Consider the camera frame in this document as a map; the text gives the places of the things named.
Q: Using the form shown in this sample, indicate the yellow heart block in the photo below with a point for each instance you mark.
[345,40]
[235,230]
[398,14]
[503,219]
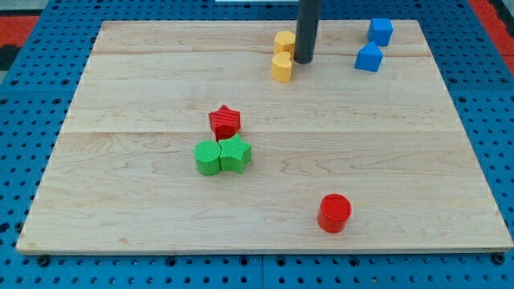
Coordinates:
[281,67]

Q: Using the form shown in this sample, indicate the yellow hexagon block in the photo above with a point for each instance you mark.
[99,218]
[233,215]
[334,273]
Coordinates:
[285,41]

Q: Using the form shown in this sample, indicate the green star block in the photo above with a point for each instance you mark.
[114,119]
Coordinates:
[235,154]

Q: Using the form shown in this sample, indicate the red star block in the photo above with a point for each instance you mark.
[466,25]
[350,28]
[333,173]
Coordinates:
[224,122]

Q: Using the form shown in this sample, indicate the green cylinder block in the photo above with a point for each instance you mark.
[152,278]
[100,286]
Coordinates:
[207,157]

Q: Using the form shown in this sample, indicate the light wooden board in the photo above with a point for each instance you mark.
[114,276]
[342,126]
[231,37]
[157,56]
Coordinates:
[122,178]

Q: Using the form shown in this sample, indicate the red cylinder block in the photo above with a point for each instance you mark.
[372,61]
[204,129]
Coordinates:
[334,212]

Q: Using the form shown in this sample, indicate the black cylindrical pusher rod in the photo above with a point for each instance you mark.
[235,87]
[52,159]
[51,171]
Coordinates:
[308,17]

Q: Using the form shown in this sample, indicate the blue triangular block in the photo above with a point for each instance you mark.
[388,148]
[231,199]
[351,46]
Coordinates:
[369,58]

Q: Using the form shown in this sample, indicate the blue cube block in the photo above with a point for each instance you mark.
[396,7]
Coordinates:
[380,31]

